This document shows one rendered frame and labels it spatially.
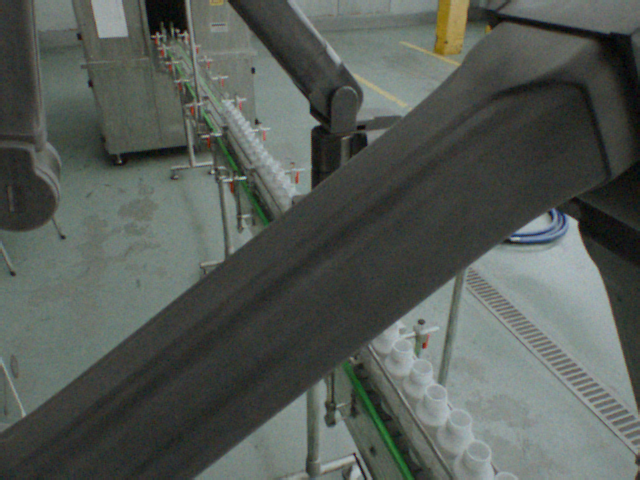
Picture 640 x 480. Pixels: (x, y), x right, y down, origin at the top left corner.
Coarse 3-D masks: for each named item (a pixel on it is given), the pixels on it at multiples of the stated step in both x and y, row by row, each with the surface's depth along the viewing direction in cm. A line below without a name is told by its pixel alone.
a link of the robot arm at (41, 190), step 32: (0, 0) 47; (32, 0) 49; (0, 32) 48; (32, 32) 50; (0, 64) 50; (32, 64) 51; (0, 96) 51; (32, 96) 52; (0, 128) 52; (32, 128) 53; (0, 160) 52; (32, 160) 53; (0, 192) 53; (32, 192) 54; (0, 224) 55; (32, 224) 56
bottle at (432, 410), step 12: (432, 384) 87; (432, 396) 89; (444, 396) 87; (420, 408) 88; (432, 408) 86; (444, 408) 86; (420, 420) 87; (432, 420) 86; (444, 420) 86; (432, 432) 87; (420, 444) 90; (432, 456) 90
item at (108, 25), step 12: (96, 0) 383; (108, 0) 386; (120, 0) 388; (96, 12) 387; (108, 12) 390; (120, 12) 392; (96, 24) 391; (108, 24) 393; (120, 24) 396; (108, 36) 397; (120, 36) 399
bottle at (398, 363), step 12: (396, 348) 98; (408, 348) 97; (396, 360) 95; (408, 360) 95; (396, 372) 95; (408, 372) 95; (384, 384) 99; (396, 384) 97; (384, 396) 101; (396, 396) 98; (384, 408) 102; (396, 408) 100
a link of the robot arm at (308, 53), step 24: (240, 0) 54; (264, 0) 55; (288, 0) 56; (264, 24) 56; (288, 24) 57; (288, 48) 58; (312, 48) 59; (288, 72) 61; (312, 72) 60; (336, 72) 61; (312, 96) 62; (360, 96) 64
